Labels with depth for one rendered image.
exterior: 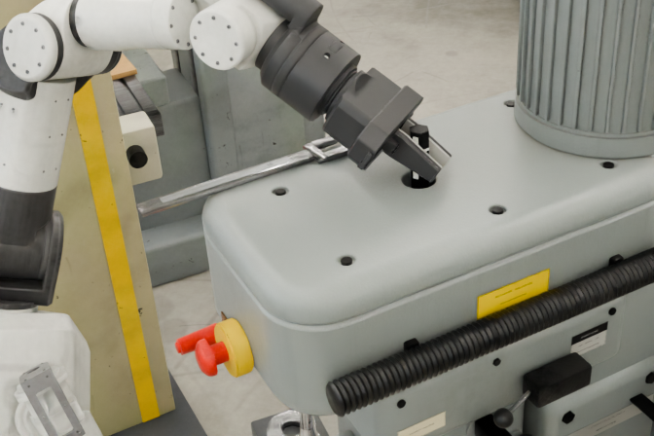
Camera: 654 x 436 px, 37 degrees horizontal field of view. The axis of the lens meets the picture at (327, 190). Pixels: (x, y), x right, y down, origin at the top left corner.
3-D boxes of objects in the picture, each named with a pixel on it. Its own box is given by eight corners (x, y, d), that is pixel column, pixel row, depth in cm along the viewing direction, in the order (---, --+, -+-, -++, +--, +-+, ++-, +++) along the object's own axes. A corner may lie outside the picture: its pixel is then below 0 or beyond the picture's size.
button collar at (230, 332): (239, 389, 101) (233, 345, 98) (217, 355, 106) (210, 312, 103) (257, 382, 102) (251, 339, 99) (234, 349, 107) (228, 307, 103)
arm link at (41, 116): (59, -6, 124) (32, 157, 131) (-19, -6, 112) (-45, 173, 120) (130, 21, 119) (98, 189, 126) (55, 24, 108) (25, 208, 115)
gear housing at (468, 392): (382, 471, 104) (381, 403, 98) (283, 342, 122) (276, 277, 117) (625, 359, 116) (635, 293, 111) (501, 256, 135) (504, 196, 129)
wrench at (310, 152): (146, 223, 100) (144, 216, 99) (132, 205, 103) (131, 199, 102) (351, 154, 109) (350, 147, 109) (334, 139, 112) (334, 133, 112)
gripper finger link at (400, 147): (430, 183, 102) (383, 147, 103) (446, 163, 100) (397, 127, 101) (424, 190, 101) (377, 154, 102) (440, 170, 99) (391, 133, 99)
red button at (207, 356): (207, 386, 100) (202, 357, 98) (194, 364, 103) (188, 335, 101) (236, 375, 102) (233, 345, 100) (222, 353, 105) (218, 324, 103)
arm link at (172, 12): (262, 61, 102) (158, 57, 108) (302, 32, 109) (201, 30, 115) (251, 0, 99) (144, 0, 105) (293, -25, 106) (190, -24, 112)
